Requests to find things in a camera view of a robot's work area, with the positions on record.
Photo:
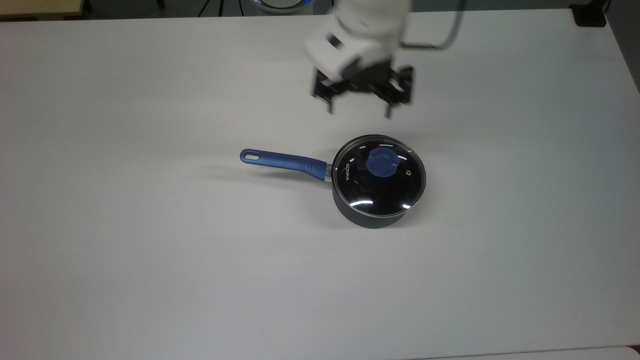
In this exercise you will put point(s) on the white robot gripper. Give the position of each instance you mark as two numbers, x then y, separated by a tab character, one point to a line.
345	47

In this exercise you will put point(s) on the black corner clamp mount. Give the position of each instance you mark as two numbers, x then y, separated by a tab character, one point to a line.
590	12

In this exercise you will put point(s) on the black tripod legs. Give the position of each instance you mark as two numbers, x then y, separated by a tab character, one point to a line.
211	7

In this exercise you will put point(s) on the tan wooden table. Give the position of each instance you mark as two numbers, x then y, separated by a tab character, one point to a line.
40	7

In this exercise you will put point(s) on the glass lid blue knob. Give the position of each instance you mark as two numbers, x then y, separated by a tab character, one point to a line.
382	163

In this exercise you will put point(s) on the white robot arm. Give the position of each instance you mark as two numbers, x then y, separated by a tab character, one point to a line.
372	12

